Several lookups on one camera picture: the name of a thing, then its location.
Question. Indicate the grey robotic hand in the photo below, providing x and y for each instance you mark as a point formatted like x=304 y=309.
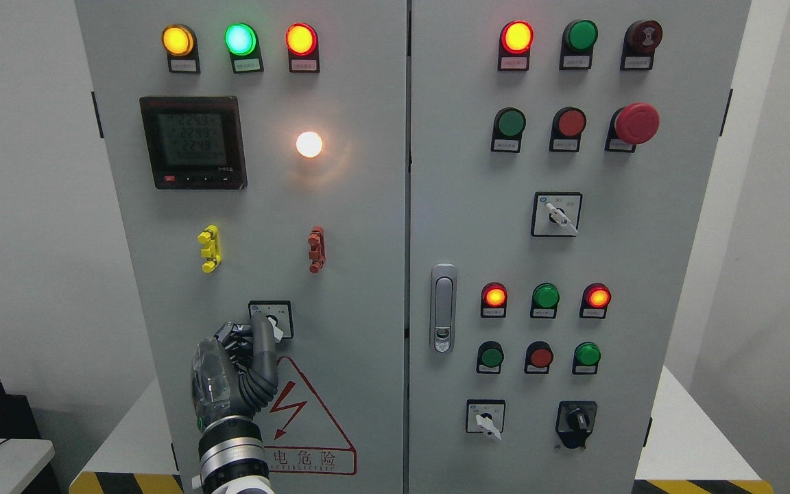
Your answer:
x=234 y=371

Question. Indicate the white rotary light switch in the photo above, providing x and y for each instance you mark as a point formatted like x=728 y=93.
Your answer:
x=279 y=312

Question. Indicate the silver black robot forearm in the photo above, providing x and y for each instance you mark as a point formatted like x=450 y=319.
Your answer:
x=232 y=457

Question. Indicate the red triangle danger sticker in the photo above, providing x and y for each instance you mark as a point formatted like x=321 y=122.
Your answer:
x=301 y=435

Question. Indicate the yellow terminal clip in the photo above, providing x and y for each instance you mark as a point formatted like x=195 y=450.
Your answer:
x=210 y=248

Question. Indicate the red terminal clip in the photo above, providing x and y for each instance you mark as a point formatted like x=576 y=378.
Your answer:
x=317 y=249

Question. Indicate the black digital power meter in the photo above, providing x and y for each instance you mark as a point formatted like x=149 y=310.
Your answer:
x=194 y=142

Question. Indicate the small clear light bulb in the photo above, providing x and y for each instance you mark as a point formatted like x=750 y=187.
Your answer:
x=309 y=144

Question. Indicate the green push button lower left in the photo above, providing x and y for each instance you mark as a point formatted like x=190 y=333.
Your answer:
x=490 y=356

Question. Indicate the green push button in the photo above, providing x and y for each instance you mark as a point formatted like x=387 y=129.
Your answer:
x=490 y=356
x=586 y=359
x=507 y=130

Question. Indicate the white side table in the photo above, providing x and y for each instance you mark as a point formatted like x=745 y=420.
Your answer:
x=21 y=461

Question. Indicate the red lit lamp lower left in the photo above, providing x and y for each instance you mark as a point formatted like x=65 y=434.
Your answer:
x=493 y=302

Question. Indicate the red lit lamp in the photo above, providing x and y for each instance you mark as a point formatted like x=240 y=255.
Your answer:
x=493 y=302
x=595 y=300

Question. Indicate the grey electrical control cabinet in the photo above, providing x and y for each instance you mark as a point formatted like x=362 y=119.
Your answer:
x=405 y=101

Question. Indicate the red push button lower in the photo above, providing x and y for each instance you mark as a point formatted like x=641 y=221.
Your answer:
x=538 y=358

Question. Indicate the red push button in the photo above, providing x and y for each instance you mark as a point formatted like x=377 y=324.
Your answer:
x=538 y=358
x=567 y=127

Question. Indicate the green lamp lower middle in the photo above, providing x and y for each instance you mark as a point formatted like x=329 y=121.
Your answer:
x=544 y=301

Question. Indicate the green lit indicator lamp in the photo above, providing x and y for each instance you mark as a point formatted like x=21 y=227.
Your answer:
x=244 y=49

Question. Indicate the yellow indicator lamp top left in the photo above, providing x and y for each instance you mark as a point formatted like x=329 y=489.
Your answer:
x=181 y=47

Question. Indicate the red lit lamp left door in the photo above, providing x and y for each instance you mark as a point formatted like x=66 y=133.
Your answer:
x=302 y=42

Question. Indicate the red lit lamp door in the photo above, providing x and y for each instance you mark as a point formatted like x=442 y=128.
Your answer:
x=515 y=44
x=302 y=42

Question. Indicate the green push button lower right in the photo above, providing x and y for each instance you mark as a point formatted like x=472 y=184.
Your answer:
x=586 y=359

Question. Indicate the red lit lamp lower right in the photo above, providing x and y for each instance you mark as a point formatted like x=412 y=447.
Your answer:
x=595 y=300

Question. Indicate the green push button upper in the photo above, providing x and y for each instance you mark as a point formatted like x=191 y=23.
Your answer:
x=507 y=130

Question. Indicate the red push button upper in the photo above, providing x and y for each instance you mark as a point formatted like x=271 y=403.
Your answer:
x=567 y=127

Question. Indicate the red lit lamp right door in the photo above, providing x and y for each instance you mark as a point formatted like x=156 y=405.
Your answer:
x=515 y=44

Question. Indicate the white platform with hazard stripes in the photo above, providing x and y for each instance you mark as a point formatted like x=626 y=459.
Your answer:
x=684 y=453

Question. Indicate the red emergency stop mushroom button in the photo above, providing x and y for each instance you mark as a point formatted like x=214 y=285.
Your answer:
x=631 y=126

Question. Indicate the green unlit lamp top right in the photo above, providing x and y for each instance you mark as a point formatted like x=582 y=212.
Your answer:
x=578 y=42

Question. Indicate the dark red buzzer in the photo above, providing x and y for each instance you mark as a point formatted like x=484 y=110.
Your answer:
x=640 y=42

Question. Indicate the silver door latch handle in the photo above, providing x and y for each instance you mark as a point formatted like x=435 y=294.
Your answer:
x=442 y=306

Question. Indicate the white selector switch lower right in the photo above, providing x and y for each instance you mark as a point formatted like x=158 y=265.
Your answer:
x=486 y=417

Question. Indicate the white selector switch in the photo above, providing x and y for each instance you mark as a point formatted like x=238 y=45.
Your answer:
x=486 y=417
x=556 y=214

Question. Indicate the black rotary knob switch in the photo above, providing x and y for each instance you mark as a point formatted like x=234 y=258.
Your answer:
x=575 y=422

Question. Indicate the white selector switch upper right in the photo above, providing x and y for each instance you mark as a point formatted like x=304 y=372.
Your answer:
x=556 y=214

